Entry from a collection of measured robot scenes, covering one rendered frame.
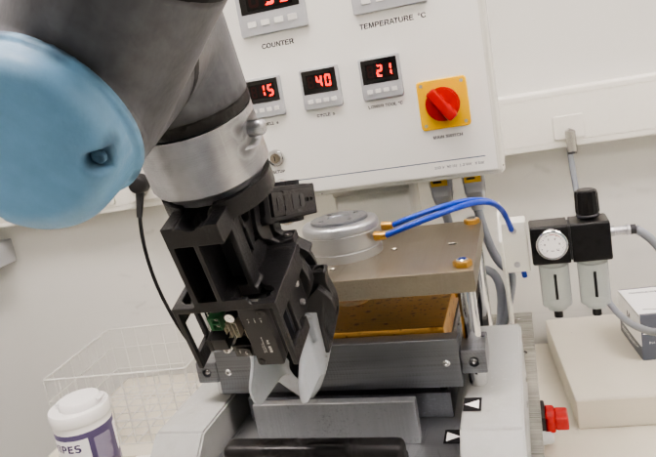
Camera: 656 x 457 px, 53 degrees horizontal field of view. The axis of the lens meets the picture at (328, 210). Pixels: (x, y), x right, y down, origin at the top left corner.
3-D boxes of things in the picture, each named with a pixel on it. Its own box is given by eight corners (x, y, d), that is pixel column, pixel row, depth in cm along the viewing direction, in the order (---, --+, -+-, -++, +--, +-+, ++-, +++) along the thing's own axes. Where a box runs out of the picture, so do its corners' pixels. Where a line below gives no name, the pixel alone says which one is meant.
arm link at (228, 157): (159, 100, 43) (274, 79, 41) (184, 160, 45) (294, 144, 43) (106, 153, 37) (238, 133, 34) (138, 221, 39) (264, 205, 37)
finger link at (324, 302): (288, 356, 50) (254, 268, 45) (294, 340, 51) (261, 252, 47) (347, 353, 48) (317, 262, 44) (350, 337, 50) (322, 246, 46)
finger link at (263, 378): (257, 443, 50) (217, 356, 45) (276, 385, 54) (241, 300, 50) (295, 443, 49) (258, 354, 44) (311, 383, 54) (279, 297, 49)
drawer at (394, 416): (304, 372, 83) (292, 314, 82) (479, 365, 77) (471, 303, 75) (200, 531, 55) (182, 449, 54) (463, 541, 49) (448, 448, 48)
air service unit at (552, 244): (510, 312, 80) (495, 195, 77) (638, 305, 76) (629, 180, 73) (510, 329, 75) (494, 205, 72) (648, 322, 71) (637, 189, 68)
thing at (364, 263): (286, 294, 87) (267, 200, 85) (527, 275, 78) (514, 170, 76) (207, 380, 64) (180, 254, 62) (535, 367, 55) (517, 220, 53)
